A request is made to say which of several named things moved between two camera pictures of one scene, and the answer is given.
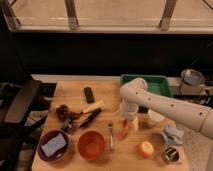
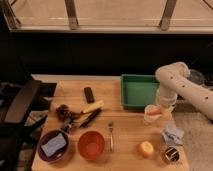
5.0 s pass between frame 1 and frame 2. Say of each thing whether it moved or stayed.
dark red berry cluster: stayed
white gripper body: moved
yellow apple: stayed
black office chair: stayed
